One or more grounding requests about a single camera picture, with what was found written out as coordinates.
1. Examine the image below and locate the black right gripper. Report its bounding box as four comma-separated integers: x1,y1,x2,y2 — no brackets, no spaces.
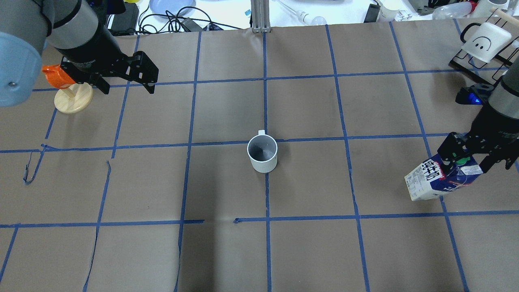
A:
438,83,519,176

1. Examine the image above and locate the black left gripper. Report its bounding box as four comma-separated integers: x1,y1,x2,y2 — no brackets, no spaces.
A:
54,24,159,95

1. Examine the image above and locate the blue white milk carton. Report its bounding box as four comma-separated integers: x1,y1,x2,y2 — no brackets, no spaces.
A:
404,155,483,201

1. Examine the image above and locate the white grey mug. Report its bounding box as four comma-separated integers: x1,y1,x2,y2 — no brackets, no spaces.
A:
247,129,278,174

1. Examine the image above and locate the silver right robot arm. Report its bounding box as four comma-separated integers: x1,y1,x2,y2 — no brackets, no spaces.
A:
438,61,519,173

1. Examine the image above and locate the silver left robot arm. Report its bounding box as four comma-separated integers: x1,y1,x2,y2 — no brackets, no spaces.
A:
0,0,159,107

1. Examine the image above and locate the orange cup on tree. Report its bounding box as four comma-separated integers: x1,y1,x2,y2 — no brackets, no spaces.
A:
41,64,76,89

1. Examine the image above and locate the white paper cup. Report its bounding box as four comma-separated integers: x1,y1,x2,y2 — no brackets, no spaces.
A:
379,0,403,22

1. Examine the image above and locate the wooden mug tree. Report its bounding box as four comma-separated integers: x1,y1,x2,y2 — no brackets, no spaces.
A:
54,84,93,114

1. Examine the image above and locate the light blue plate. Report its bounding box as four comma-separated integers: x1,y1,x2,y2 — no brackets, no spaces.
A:
149,0,196,16

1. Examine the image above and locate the white smiley mug on rack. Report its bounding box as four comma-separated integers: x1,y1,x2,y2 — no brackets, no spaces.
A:
460,22,512,63

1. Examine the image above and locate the black wire mug rack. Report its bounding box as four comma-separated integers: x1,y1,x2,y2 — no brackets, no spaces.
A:
448,6,519,86

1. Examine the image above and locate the aluminium frame post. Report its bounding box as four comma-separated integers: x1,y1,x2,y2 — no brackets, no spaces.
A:
250,0,271,33

